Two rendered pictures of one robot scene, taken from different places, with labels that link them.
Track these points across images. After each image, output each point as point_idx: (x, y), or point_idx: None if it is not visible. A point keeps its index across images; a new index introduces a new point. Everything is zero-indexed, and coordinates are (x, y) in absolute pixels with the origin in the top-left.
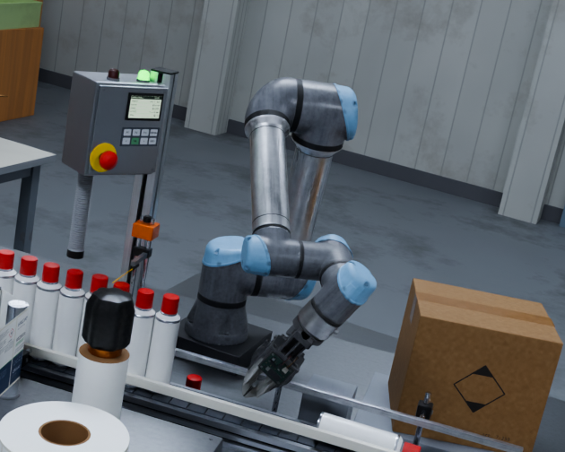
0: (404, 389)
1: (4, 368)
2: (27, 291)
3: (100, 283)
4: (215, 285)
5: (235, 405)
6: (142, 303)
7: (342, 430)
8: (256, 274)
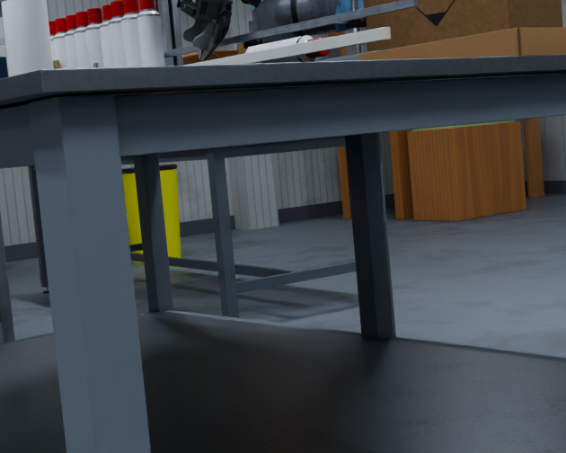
0: (366, 26)
1: None
2: (70, 40)
3: (105, 9)
4: (258, 27)
5: (185, 65)
6: (125, 8)
7: (260, 49)
8: (289, 4)
